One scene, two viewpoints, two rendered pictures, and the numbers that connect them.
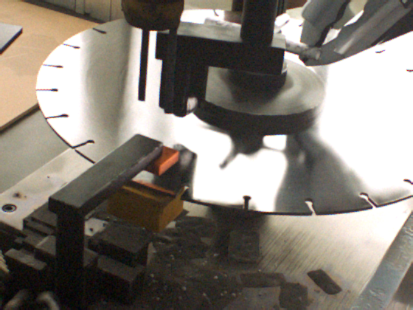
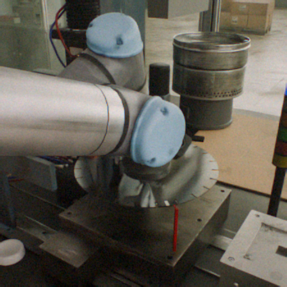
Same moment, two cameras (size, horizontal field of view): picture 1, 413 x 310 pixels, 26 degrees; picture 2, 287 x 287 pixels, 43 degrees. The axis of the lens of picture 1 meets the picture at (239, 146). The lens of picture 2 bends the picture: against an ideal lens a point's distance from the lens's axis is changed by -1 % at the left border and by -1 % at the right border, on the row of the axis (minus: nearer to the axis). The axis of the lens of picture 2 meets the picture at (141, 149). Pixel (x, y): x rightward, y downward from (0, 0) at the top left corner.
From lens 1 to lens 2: 1.04 m
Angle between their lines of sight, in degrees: 85
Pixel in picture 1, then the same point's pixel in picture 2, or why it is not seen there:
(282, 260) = (111, 206)
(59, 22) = not seen: outside the picture
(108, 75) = not seen: hidden behind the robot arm
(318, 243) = (120, 214)
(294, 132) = (118, 169)
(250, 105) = (127, 159)
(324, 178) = (91, 172)
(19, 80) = (269, 184)
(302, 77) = (150, 169)
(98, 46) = not seen: hidden behind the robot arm
